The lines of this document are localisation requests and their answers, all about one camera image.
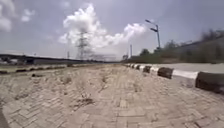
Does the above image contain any tall chimney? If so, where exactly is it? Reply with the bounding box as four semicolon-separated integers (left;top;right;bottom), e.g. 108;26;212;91
129;43;133;58

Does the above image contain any lattice electricity pylon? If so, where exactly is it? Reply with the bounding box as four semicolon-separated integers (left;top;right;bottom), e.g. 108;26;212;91
76;27;91;61

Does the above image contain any pale brick paved path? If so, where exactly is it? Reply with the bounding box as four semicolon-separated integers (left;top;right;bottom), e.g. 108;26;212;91
0;63;224;128

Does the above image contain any street lamp pole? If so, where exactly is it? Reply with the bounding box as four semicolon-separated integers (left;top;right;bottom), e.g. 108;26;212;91
144;18;162;52

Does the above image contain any black and white striped kerb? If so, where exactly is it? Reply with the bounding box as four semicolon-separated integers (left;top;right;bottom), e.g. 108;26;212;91
123;62;224;95

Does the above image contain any long low building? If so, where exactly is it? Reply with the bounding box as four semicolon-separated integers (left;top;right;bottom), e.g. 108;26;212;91
0;53;111;66

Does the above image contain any row of trees and bushes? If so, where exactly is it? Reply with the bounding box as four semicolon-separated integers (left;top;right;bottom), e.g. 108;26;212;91
121;29;224;65

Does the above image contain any black and pale low kerb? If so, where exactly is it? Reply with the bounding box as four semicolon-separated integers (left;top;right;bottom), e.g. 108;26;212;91
0;63;88;78

